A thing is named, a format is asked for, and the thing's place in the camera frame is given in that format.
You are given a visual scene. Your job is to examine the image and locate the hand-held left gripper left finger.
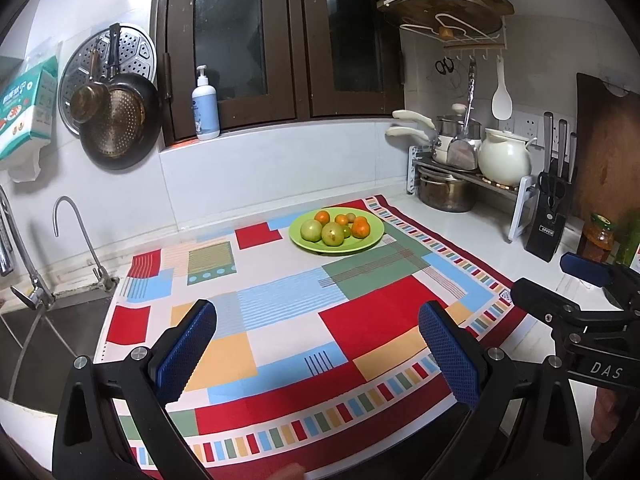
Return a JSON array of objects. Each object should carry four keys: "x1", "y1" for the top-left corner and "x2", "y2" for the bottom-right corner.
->
[{"x1": 51, "y1": 299, "x2": 218, "y2": 480}]

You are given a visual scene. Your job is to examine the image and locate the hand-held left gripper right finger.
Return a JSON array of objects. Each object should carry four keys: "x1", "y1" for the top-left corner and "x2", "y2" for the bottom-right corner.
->
[{"x1": 405, "y1": 301, "x2": 586, "y2": 480}]

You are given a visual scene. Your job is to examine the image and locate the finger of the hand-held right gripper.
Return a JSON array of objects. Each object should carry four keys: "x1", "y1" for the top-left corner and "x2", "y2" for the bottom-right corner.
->
[
  {"x1": 511, "y1": 277, "x2": 633, "y2": 332},
  {"x1": 559, "y1": 252, "x2": 640, "y2": 312}
]

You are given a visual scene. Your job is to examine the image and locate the green plate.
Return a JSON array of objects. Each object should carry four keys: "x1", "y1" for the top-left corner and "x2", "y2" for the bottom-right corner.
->
[{"x1": 288, "y1": 207, "x2": 385, "y2": 254}]

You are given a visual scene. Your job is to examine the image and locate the person's right hand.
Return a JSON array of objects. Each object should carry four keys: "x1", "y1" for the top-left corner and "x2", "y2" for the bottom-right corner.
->
[{"x1": 592, "y1": 389, "x2": 621, "y2": 442}]

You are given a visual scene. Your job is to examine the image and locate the orange jar green lid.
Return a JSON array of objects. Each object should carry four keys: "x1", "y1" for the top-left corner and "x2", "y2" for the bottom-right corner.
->
[{"x1": 577, "y1": 213, "x2": 616, "y2": 264}]

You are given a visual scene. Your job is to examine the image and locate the black knife block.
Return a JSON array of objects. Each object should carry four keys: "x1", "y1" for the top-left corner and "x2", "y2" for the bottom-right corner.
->
[{"x1": 525, "y1": 170, "x2": 576, "y2": 263}]

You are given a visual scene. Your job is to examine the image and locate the green bottle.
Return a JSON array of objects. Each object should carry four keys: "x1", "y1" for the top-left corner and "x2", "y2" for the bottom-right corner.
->
[{"x1": 615, "y1": 227, "x2": 640, "y2": 266}]

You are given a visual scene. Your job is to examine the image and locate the black scissors in block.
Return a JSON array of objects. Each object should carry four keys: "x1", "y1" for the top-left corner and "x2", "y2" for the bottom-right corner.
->
[{"x1": 539, "y1": 172, "x2": 569, "y2": 212}]

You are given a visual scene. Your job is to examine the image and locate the white metal pot rack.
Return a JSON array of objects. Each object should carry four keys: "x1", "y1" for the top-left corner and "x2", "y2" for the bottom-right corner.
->
[{"x1": 406, "y1": 145, "x2": 537, "y2": 242}]

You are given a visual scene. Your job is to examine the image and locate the colourful patchwork cloth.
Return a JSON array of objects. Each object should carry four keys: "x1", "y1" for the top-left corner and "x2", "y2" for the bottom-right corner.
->
[{"x1": 102, "y1": 194, "x2": 528, "y2": 473}]

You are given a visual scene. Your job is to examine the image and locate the dark wooden cutting board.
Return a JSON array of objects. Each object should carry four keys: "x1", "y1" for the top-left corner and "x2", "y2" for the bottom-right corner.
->
[{"x1": 572, "y1": 72, "x2": 640, "y2": 232}]

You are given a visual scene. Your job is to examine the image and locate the white ceramic pot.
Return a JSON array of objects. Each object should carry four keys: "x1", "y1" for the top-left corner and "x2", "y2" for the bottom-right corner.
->
[{"x1": 477, "y1": 128, "x2": 533, "y2": 186}]

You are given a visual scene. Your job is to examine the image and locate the large steel pot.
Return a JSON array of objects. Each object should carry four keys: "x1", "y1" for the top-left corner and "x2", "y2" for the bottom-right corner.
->
[{"x1": 417, "y1": 167, "x2": 479, "y2": 213}]

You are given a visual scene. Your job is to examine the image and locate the steel sink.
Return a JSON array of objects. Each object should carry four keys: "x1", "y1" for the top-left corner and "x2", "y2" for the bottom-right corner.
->
[{"x1": 0, "y1": 294, "x2": 117, "y2": 407}]

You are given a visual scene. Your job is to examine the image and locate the steel spatula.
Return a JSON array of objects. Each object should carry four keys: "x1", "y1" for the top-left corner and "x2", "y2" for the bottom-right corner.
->
[{"x1": 446, "y1": 57, "x2": 481, "y2": 171}]

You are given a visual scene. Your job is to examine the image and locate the chrome sink faucet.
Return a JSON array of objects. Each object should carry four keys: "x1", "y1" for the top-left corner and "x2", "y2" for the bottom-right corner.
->
[{"x1": 0, "y1": 185, "x2": 55, "y2": 312}]

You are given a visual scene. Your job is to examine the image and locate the gooseneck steel faucet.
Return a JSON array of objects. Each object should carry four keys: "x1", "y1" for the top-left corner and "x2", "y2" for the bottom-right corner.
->
[{"x1": 53, "y1": 196, "x2": 120, "y2": 292}]

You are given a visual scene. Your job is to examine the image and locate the white rice paddle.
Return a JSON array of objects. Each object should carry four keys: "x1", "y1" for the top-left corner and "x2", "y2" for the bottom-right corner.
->
[{"x1": 491, "y1": 55, "x2": 513, "y2": 121}]

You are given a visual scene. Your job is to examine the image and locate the lidded steel pot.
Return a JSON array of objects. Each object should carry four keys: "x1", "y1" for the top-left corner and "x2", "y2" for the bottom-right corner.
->
[{"x1": 436, "y1": 103, "x2": 484, "y2": 141}]

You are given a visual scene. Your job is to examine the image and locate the black frying pan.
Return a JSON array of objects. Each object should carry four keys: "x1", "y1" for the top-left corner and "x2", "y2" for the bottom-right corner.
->
[{"x1": 80, "y1": 22, "x2": 164, "y2": 171}]

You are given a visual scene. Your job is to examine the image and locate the white blue pump bottle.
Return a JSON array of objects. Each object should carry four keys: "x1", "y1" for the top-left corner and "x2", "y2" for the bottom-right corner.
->
[{"x1": 191, "y1": 65, "x2": 221, "y2": 141}]

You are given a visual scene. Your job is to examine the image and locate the teal bag box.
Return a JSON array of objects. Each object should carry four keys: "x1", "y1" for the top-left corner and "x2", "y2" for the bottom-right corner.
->
[{"x1": 0, "y1": 56, "x2": 60, "y2": 183}]

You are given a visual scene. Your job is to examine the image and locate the round steel steamer tray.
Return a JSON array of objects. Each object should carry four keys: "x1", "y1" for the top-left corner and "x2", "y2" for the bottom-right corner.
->
[{"x1": 58, "y1": 25, "x2": 159, "y2": 137}]

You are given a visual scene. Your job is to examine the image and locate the white wall socket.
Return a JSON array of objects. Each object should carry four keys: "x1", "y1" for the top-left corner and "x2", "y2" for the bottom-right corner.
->
[{"x1": 497, "y1": 112, "x2": 542, "y2": 142}]

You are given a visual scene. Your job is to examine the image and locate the white saucepan cream handle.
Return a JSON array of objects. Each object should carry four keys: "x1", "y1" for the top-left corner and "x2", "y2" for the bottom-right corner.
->
[
  {"x1": 385, "y1": 126, "x2": 451, "y2": 164},
  {"x1": 391, "y1": 109, "x2": 453, "y2": 153}
]

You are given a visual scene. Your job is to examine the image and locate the dark brown window frame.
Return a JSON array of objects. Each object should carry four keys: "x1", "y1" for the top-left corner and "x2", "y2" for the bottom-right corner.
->
[{"x1": 152, "y1": 0, "x2": 407, "y2": 149}]

